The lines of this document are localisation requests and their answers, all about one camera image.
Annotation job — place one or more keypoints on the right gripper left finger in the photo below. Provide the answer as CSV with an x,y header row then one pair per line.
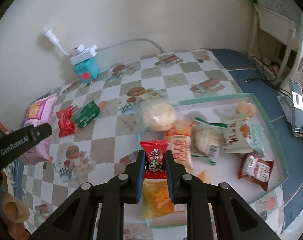
x,y
96,211

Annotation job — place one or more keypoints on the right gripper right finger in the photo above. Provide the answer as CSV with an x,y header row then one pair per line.
x,y
213,211

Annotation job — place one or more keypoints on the red white milk candy bag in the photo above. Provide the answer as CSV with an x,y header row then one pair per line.
x,y
256,170

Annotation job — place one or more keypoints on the large red snack bag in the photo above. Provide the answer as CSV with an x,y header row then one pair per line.
x,y
66,126

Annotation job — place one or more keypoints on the yellow orange snack bag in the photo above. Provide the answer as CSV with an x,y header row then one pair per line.
x,y
156,200

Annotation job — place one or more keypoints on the white bag with black script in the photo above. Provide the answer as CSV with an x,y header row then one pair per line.
x,y
241,136

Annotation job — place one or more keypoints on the green striped rice cake pack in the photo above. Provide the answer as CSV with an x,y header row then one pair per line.
x,y
207,140

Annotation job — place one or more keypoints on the green snack pack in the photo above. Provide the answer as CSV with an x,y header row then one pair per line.
x,y
87,114

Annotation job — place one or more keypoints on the small red candy packet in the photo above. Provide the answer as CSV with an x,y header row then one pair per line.
x,y
155,152

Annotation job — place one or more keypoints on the orange cream cracker packet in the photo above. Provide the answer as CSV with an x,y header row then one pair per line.
x,y
178,138

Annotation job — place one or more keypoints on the person's left hand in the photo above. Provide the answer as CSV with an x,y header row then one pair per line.
x,y
16,213

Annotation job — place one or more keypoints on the teal rimmed white tray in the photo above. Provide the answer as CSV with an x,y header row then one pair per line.
x,y
269,204

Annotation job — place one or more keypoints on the checkered patterned tablecloth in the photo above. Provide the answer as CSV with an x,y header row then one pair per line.
x,y
94,153

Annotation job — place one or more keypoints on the white power strip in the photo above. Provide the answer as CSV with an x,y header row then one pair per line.
x,y
82,53

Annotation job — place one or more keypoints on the smartphone on stand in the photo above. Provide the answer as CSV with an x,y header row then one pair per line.
x,y
296,108

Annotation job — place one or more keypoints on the white lattice shelf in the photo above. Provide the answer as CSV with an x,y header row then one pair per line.
x,y
277,44

